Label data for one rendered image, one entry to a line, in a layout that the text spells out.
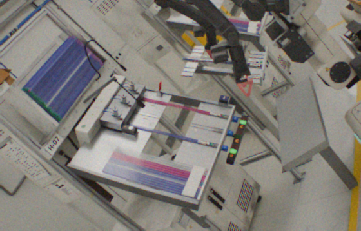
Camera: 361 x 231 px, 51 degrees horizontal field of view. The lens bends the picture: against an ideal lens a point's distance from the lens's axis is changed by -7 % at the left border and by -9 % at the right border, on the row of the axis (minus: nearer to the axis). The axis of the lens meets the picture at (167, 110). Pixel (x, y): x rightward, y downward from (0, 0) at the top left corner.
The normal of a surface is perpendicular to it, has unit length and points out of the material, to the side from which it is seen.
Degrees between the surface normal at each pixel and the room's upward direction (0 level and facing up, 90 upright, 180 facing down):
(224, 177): 90
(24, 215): 90
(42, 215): 90
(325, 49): 90
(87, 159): 44
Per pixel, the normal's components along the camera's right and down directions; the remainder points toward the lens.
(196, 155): -0.06, -0.72
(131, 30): -0.36, 0.66
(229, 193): 0.62, -0.36
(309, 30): -0.04, 0.44
